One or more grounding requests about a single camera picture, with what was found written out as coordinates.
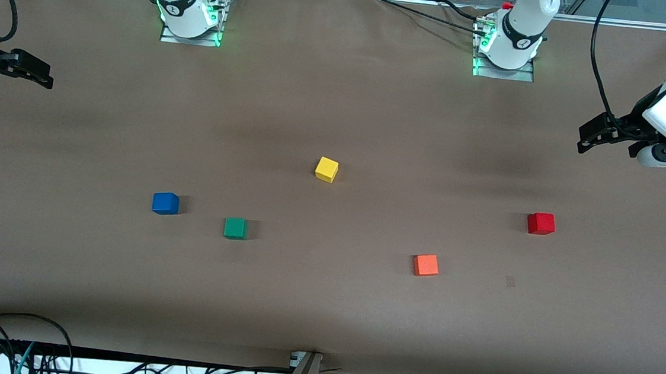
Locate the red wooden block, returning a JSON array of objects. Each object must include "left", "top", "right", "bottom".
[{"left": 526, "top": 212, "right": 557, "bottom": 236}]

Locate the blue wooden block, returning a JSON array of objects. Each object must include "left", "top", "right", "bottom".
[{"left": 151, "top": 191, "right": 181, "bottom": 217}]

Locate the orange wooden block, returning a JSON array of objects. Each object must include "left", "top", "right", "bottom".
[{"left": 412, "top": 253, "right": 441, "bottom": 279}]

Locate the green wooden block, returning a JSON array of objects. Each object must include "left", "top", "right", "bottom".
[{"left": 223, "top": 216, "right": 248, "bottom": 241}]

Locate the yellow wooden block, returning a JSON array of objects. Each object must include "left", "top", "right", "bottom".
[{"left": 314, "top": 156, "right": 340, "bottom": 184}]

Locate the brown paper table cover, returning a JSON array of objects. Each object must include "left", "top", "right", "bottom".
[{"left": 0, "top": 0, "right": 666, "bottom": 374}]

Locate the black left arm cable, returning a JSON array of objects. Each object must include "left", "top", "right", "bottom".
[{"left": 584, "top": 0, "right": 636, "bottom": 136}]

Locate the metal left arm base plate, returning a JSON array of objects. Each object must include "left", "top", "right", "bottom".
[{"left": 470, "top": 20, "right": 539, "bottom": 84}]

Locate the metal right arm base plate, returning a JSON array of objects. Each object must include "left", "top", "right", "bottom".
[{"left": 159, "top": 0, "right": 228, "bottom": 48}]

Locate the black base cable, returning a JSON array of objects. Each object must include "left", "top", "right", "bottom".
[
  {"left": 374, "top": 0, "right": 486, "bottom": 38},
  {"left": 434, "top": 0, "right": 491, "bottom": 25}
]

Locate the black looping floor cable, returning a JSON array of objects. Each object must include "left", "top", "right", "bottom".
[{"left": 0, "top": 311, "right": 77, "bottom": 374}]

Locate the green floor cable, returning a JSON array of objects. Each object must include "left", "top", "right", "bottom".
[{"left": 12, "top": 339, "right": 37, "bottom": 374}]

